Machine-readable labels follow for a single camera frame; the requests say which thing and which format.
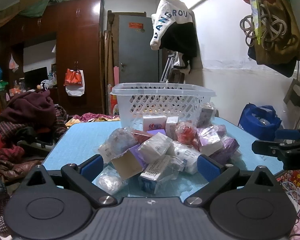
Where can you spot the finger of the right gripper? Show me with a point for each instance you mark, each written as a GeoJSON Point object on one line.
{"type": "Point", "coordinates": [288, 134]}

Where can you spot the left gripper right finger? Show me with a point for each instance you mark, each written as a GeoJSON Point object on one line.
{"type": "Point", "coordinates": [221, 178]}

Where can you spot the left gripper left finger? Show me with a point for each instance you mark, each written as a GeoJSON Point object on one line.
{"type": "Point", "coordinates": [79, 178]}

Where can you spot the dark purple box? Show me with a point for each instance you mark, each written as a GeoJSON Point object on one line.
{"type": "Point", "coordinates": [230, 146]}

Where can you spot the light purple box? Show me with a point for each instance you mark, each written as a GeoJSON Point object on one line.
{"type": "Point", "coordinates": [210, 141]}

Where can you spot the blue shopping bag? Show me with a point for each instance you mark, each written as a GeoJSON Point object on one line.
{"type": "Point", "coordinates": [261, 122]}

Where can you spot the brown cardboard box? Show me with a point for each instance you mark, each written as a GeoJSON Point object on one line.
{"type": "Point", "coordinates": [129, 163]}

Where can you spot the red item in bag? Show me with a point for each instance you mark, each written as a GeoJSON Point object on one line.
{"type": "Point", "coordinates": [186, 134]}

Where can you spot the white round roll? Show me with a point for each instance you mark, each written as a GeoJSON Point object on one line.
{"type": "Point", "coordinates": [117, 143]}

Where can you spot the white wrapped packet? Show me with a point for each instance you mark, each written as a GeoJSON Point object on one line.
{"type": "Point", "coordinates": [155, 147]}

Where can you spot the maroon clothes pile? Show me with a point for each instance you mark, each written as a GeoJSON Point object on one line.
{"type": "Point", "coordinates": [36, 110]}

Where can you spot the white box red logo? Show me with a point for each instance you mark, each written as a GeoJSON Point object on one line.
{"type": "Point", "coordinates": [153, 122]}

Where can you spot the white plastic basket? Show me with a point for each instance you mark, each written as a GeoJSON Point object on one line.
{"type": "Point", "coordinates": [136, 100]}

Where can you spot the red white hanging bag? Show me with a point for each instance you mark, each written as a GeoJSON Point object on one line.
{"type": "Point", "coordinates": [74, 82]}

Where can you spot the grey metal door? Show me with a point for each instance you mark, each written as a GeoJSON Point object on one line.
{"type": "Point", "coordinates": [137, 61]}

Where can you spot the brown wooden wardrobe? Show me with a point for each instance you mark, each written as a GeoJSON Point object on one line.
{"type": "Point", "coordinates": [76, 26]}

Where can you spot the white black hanging jacket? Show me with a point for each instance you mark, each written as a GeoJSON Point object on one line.
{"type": "Point", "coordinates": [173, 29]}

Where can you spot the wall power adapter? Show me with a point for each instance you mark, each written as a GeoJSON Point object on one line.
{"type": "Point", "coordinates": [293, 93]}

